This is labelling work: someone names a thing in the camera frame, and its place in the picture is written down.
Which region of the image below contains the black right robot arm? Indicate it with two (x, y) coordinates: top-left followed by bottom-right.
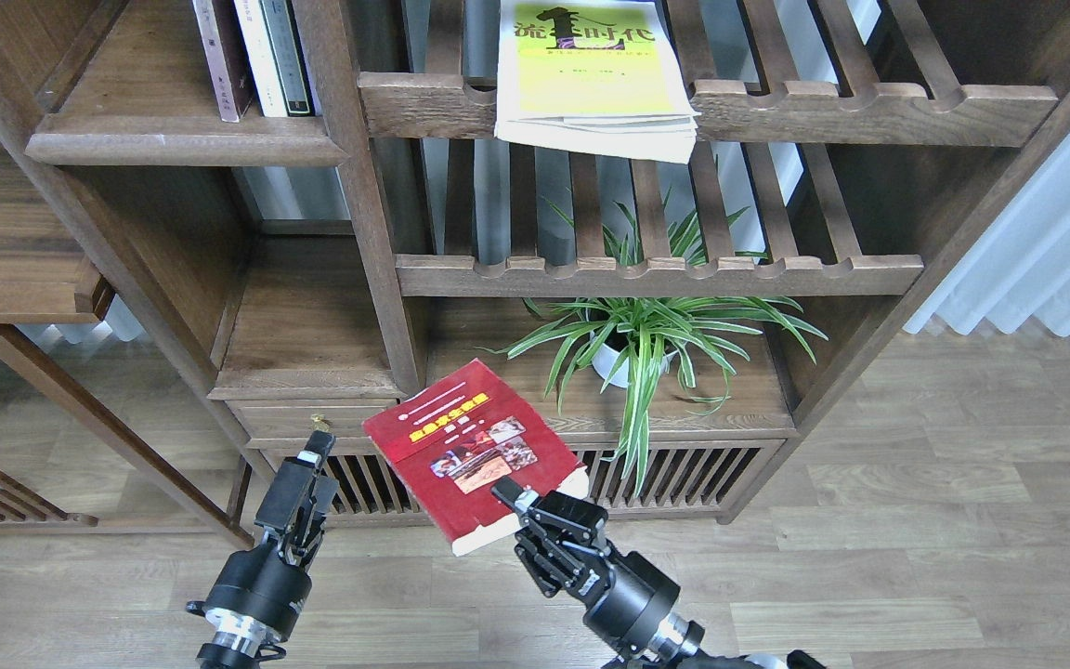
(491, 476), (821, 668)

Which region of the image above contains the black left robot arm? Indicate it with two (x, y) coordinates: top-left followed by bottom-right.
(186, 429), (339, 668)

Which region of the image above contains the white spine book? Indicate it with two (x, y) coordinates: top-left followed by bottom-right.
(233, 0), (288, 118)

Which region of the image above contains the white curtain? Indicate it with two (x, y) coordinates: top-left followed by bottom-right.
(905, 133), (1070, 337)

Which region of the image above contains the white plant pot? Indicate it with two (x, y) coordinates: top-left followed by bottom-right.
(591, 329), (679, 394)

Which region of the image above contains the dark maroon book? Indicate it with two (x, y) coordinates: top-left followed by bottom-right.
(192, 1), (255, 123)

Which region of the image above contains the yellow-green cover book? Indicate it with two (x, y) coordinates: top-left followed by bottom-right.
(494, 1), (698, 164)

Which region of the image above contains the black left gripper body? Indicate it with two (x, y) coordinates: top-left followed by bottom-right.
(204, 457), (338, 642)

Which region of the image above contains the brass drawer knob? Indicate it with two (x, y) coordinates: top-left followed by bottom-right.
(309, 413), (332, 434)

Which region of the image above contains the dark wooden bookshelf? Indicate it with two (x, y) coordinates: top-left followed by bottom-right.
(0, 1), (1070, 522)

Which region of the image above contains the dark green spine book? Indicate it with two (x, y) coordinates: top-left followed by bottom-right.
(260, 0), (316, 117)

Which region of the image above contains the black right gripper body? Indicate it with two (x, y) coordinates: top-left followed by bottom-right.
(516, 492), (681, 662)

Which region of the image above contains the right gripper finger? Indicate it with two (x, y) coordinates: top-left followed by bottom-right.
(491, 476), (541, 521)

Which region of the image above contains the red cover book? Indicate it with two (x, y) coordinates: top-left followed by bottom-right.
(362, 360), (590, 556)

